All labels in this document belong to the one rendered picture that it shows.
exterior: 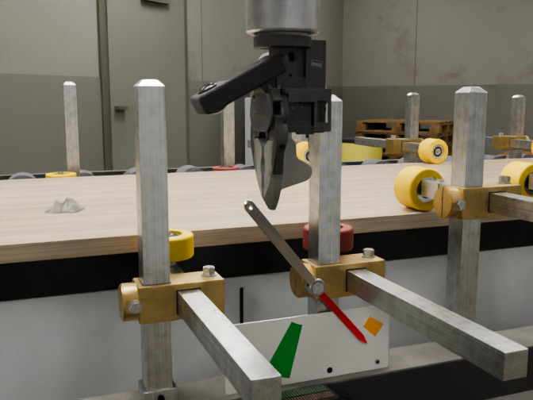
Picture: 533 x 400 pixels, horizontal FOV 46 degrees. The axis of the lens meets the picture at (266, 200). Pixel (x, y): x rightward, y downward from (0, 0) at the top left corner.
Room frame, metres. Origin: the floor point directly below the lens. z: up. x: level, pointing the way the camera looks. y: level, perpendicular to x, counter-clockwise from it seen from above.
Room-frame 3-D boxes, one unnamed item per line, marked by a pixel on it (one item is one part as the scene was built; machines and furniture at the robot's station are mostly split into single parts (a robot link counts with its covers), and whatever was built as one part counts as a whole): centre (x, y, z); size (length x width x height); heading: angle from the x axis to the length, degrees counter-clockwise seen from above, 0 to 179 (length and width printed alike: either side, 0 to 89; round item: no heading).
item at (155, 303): (0.82, 0.13, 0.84); 0.13 x 0.06 x 0.05; 111
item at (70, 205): (1.17, 0.38, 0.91); 0.09 x 0.07 x 0.02; 179
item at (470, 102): (0.99, -0.32, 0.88); 0.03 x 0.03 x 0.48; 21
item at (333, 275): (0.91, -0.10, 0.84); 0.13 x 0.06 x 0.05; 111
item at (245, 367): (0.74, 0.08, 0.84); 0.43 x 0.03 x 0.04; 21
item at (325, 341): (0.87, -0.07, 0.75); 0.26 x 0.01 x 0.10; 111
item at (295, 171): (0.78, -0.03, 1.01); 0.06 x 0.03 x 0.09; 111
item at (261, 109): (0.80, -0.03, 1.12); 0.09 x 0.08 x 0.12; 111
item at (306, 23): (0.80, -0.02, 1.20); 0.10 x 0.09 x 0.05; 21
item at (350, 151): (6.26, -0.94, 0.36); 0.44 x 0.44 x 0.73
